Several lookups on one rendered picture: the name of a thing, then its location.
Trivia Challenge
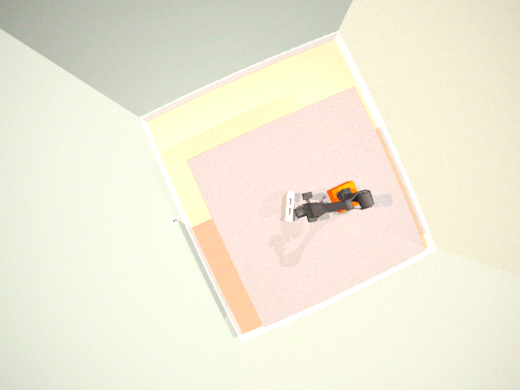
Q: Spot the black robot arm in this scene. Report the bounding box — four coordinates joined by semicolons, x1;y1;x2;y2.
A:
295;187;375;219

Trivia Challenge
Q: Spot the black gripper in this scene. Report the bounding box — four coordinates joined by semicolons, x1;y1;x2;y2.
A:
302;192;318;223

